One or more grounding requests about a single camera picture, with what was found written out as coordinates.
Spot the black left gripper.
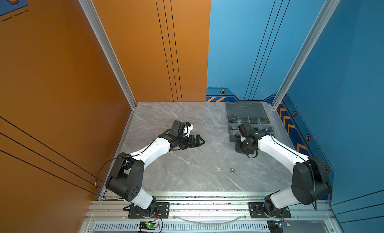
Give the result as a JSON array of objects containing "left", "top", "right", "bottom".
[{"left": 177, "top": 134, "right": 205, "bottom": 149}]

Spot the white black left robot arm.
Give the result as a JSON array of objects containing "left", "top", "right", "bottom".
[{"left": 105, "top": 120, "right": 205, "bottom": 217}]

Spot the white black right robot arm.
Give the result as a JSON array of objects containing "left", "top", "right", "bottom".
[{"left": 235, "top": 122, "right": 333, "bottom": 218}]

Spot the grey plastic organizer box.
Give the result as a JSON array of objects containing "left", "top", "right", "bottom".
[{"left": 226, "top": 102, "right": 274, "bottom": 142}]

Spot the right green circuit board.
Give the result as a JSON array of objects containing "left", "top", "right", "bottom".
[{"left": 268, "top": 222, "right": 291, "bottom": 233}]

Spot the green circuit board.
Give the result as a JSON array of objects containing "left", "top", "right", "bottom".
[
  {"left": 139, "top": 221, "right": 159, "bottom": 232},
  {"left": 268, "top": 222, "right": 291, "bottom": 233}
]

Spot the left green circuit board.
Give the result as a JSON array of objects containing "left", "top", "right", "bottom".
[{"left": 139, "top": 221, "right": 159, "bottom": 232}]

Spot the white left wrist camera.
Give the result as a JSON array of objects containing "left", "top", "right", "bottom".
[{"left": 183, "top": 122, "right": 194, "bottom": 137}]

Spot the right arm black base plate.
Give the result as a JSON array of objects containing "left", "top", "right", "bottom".
[{"left": 248, "top": 202, "right": 292, "bottom": 219}]

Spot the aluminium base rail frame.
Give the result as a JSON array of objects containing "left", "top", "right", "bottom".
[{"left": 80, "top": 191, "right": 342, "bottom": 233}]

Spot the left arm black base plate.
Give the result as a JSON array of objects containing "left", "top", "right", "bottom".
[{"left": 128, "top": 202, "right": 170, "bottom": 219}]

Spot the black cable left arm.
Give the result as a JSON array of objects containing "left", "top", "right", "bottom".
[{"left": 94, "top": 157, "right": 133, "bottom": 201}]

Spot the aluminium right corner post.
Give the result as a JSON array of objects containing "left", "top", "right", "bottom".
[{"left": 272, "top": 0, "right": 341, "bottom": 110}]

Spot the aluminium corner post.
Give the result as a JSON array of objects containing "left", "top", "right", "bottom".
[
  {"left": 78, "top": 0, "right": 137, "bottom": 110},
  {"left": 272, "top": 0, "right": 341, "bottom": 110}
]

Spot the aluminium left corner post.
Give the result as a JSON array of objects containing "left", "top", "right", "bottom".
[{"left": 78, "top": 0, "right": 137, "bottom": 110}]

